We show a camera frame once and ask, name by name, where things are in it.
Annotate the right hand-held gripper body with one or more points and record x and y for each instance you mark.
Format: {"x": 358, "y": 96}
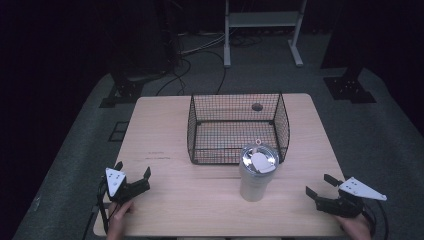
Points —
{"x": 358, "y": 191}

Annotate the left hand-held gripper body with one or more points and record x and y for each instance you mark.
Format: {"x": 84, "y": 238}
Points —
{"x": 115, "y": 185}

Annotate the person's left hand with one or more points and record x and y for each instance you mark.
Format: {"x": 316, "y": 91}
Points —
{"x": 117, "y": 221}

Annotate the person's right hand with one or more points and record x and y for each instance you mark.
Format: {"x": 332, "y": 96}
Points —
{"x": 356, "y": 229}

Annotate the silver tumbler with lid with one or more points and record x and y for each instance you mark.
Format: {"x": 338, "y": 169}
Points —
{"x": 253, "y": 185}

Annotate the black stand base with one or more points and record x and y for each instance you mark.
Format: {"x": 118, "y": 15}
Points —
{"x": 125, "y": 91}
{"x": 348, "y": 89}

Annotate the dark round table grommet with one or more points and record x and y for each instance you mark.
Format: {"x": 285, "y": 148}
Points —
{"x": 257, "y": 107}

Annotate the white metal table frame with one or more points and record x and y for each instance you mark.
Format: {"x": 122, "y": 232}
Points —
{"x": 263, "y": 19}

